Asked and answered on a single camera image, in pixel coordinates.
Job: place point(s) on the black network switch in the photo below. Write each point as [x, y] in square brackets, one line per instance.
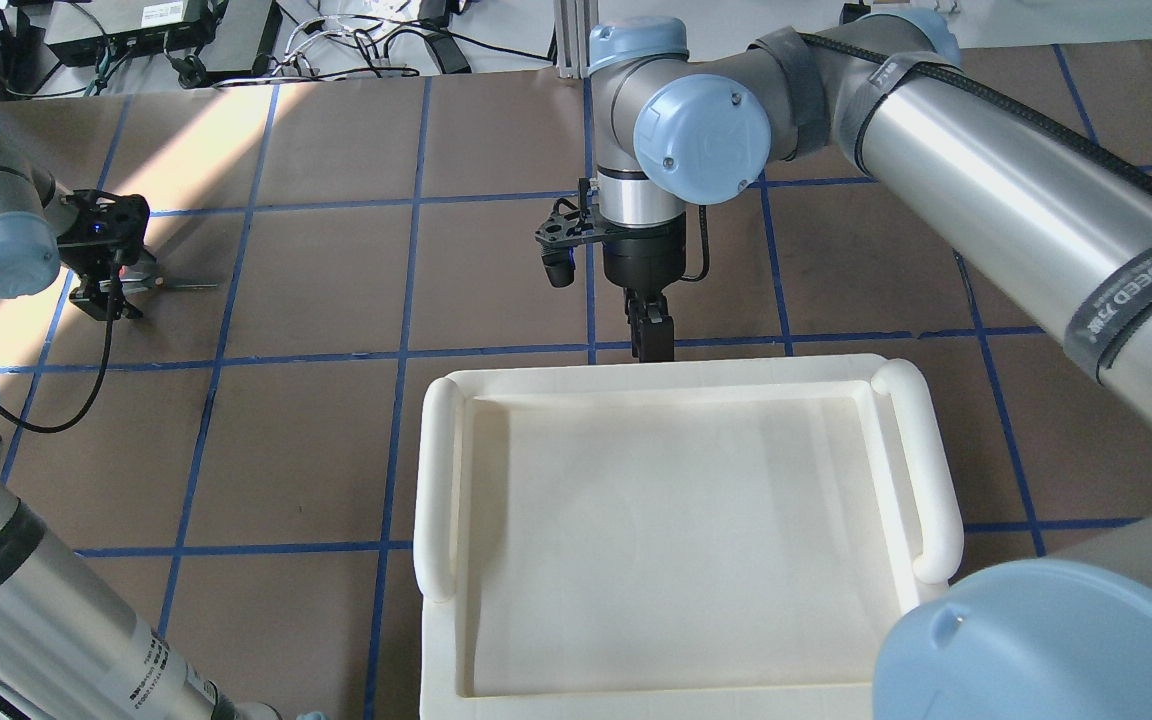
[205, 42]

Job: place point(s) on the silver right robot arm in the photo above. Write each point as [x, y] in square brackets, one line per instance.
[1059, 224]

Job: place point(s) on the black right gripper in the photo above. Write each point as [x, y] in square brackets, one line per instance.
[644, 255]

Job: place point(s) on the white plastic tray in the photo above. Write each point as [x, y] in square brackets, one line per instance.
[726, 539]

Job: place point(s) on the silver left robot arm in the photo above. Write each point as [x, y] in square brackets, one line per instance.
[70, 646]

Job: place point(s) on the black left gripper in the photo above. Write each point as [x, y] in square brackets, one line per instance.
[94, 284]

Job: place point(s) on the grey red-handled scissors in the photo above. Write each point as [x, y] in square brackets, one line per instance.
[169, 284]

